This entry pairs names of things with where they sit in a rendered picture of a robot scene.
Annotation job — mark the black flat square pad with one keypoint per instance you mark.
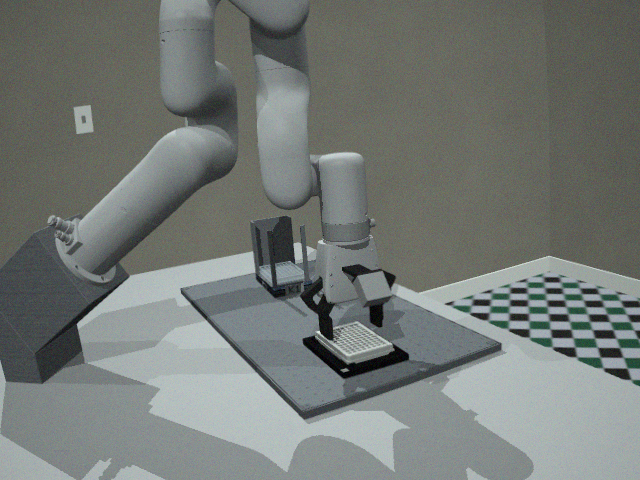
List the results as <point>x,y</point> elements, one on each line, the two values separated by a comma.
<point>352,369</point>

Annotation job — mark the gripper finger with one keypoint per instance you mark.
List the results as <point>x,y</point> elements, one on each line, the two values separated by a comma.
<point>323,308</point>
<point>376,312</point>

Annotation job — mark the dark grey rack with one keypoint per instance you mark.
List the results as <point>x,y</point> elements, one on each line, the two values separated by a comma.
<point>281,249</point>

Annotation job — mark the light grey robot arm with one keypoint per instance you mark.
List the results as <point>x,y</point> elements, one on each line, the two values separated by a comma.
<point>193,84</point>

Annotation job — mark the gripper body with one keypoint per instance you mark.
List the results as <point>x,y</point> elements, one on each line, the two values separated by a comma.
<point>332,256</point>

